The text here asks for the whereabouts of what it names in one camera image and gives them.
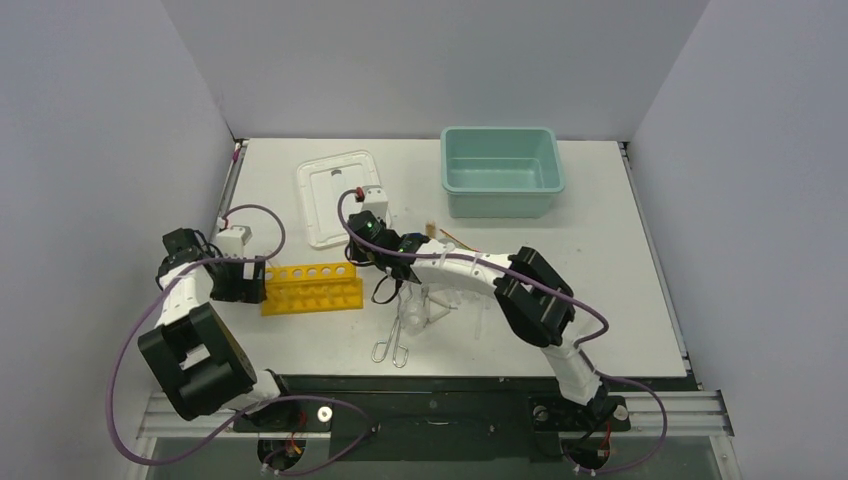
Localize yellow test tube rack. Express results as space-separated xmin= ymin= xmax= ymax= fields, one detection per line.
xmin=260 ymin=262 xmax=364 ymax=317

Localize white plastic bin lid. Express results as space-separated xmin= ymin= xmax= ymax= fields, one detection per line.
xmin=296 ymin=150 xmax=382 ymax=250

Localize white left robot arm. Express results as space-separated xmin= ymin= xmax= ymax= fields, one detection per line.
xmin=137 ymin=225 xmax=299 ymax=430

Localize small glass beaker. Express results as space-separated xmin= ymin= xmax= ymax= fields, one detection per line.
xmin=400 ymin=301 xmax=428 ymax=335

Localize brown test tube brush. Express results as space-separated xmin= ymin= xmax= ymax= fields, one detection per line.
xmin=425 ymin=221 xmax=437 ymax=239

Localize teal plastic bin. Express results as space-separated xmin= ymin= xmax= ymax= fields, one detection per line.
xmin=440 ymin=126 xmax=566 ymax=218

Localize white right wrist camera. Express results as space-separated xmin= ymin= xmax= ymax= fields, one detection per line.
xmin=355 ymin=185 xmax=391 ymax=225

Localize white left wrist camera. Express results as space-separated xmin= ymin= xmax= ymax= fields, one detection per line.
xmin=212 ymin=218 xmax=253 ymax=258

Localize metal crucible tongs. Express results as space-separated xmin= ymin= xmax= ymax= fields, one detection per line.
xmin=371 ymin=293 xmax=410 ymax=369

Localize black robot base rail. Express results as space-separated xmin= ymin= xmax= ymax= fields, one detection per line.
xmin=234 ymin=375 xmax=631 ymax=466

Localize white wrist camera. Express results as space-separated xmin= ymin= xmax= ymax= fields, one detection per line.
xmin=212 ymin=218 xmax=253 ymax=258
xmin=355 ymin=185 xmax=391 ymax=225

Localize red yellow plastic spatula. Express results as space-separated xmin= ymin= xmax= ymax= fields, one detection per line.
xmin=439 ymin=228 xmax=477 ymax=251

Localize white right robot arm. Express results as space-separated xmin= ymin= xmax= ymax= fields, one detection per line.
xmin=342 ymin=211 xmax=609 ymax=427

